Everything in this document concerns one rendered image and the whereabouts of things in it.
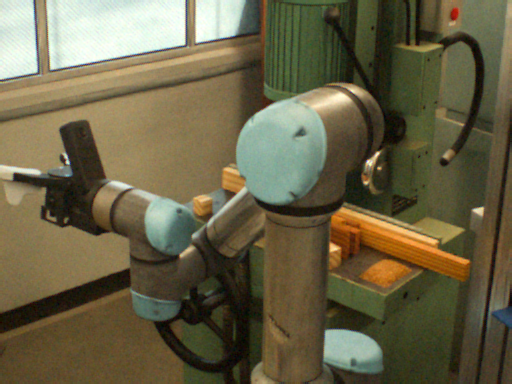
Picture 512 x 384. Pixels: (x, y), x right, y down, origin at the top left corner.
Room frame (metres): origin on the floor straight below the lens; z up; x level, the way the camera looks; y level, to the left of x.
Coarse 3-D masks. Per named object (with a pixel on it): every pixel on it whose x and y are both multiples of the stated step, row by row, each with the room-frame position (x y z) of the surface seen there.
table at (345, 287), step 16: (224, 192) 2.10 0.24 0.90; (192, 208) 2.00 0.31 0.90; (352, 256) 1.80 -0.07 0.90; (368, 256) 1.80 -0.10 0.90; (384, 256) 1.80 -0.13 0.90; (336, 272) 1.72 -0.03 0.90; (352, 272) 1.72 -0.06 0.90; (416, 272) 1.74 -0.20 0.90; (432, 272) 1.78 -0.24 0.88; (256, 288) 1.71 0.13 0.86; (336, 288) 1.70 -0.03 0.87; (352, 288) 1.68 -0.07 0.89; (368, 288) 1.66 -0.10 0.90; (384, 288) 1.66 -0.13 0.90; (400, 288) 1.68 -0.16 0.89; (416, 288) 1.73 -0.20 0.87; (352, 304) 1.68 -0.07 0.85; (368, 304) 1.66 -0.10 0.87; (384, 304) 1.64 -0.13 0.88; (400, 304) 1.68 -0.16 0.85; (384, 320) 1.64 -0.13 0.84
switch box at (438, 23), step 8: (424, 0) 2.12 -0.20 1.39; (432, 0) 2.11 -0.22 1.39; (440, 0) 2.09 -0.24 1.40; (448, 0) 2.11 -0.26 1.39; (456, 0) 2.14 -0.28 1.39; (424, 8) 2.12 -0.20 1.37; (432, 8) 2.11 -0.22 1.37; (440, 8) 2.09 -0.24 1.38; (448, 8) 2.11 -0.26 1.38; (424, 16) 2.12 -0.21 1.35; (432, 16) 2.10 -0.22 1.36; (440, 16) 2.09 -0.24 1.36; (448, 16) 2.12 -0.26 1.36; (424, 24) 2.12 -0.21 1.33; (432, 24) 2.10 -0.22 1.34; (440, 24) 2.09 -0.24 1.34; (448, 24) 2.12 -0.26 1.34; (456, 24) 2.15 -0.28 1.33; (440, 32) 2.10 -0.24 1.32
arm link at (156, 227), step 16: (128, 192) 1.28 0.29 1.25; (144, 192) 1.28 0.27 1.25; (112, 208) 1.26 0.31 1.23; (128, 208) 1.25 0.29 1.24; (144, 208) 1.24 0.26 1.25; (160, 208) 1.23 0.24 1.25; (176, 208) 1.23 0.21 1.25; (112, 224) 1.26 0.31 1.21; (128, 224) 1.24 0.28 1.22; (144, 224) 1.22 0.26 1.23; (160, 224) 1.21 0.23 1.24; (176, 224) 1.22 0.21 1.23; (192, 224) 1.25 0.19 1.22; (144, 240) 1.22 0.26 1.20; (160, 240) 1.20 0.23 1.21; (176, 240) 1.22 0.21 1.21; (144, 256) 1.22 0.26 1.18; (160, 256) 1.23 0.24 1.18
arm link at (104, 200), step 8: (112, 184) 1.30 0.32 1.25; (120, 184) 1.31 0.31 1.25; (104, 192) 1.29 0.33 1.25; (112, 192) 1.28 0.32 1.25; (120, 192) 1.28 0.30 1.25; (96, 200) 1.28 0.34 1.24; (104, 200) 1.27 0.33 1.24; (112, 200) 1.27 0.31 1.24; (96, 208) 1.27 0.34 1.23; (104, 208) 1.27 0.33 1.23; (96, 216) 1.27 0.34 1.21; (104, 216) 1.26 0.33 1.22; (104, 224) 1.27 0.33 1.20
